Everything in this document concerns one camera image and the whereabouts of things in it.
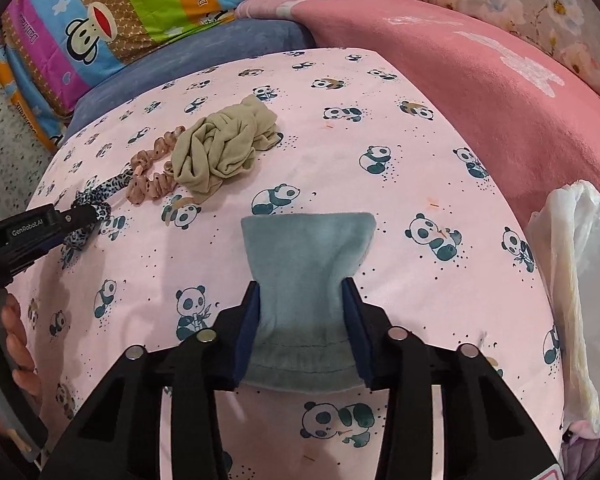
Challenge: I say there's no person's left hand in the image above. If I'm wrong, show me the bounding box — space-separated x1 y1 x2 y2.
1 294 42 401

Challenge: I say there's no beige scrunchie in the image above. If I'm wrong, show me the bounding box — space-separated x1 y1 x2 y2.
125 126 185 206

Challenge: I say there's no blue grey cushion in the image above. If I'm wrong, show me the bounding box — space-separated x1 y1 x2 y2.
66 18 316 138

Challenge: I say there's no leopard print hair tie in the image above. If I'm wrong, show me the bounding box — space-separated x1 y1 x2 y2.
58 168 135 271

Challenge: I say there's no beige stocking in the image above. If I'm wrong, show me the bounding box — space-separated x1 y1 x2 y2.
164 96 282 204

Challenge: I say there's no colourful monkey print pillow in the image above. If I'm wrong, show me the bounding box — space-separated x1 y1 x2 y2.
0 0 244 152

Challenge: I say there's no white lined trash bin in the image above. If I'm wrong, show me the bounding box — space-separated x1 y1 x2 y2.
526 180 600 439

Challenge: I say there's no pink blanket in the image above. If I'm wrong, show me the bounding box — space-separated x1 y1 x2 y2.
235 0 600 222

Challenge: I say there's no grey sock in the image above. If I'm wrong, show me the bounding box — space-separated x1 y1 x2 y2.
242 212 376 393

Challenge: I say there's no pink panda print sheet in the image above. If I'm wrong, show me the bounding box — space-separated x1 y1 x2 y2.
12 49 564 479

